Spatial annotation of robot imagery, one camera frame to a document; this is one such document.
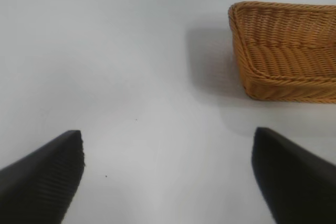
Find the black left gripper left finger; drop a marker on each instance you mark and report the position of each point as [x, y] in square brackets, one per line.
[39, 182]

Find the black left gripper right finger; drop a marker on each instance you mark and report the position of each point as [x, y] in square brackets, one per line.
[294, 179]

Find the woven wicker basket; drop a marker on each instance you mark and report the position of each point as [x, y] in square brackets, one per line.
[283, 51]

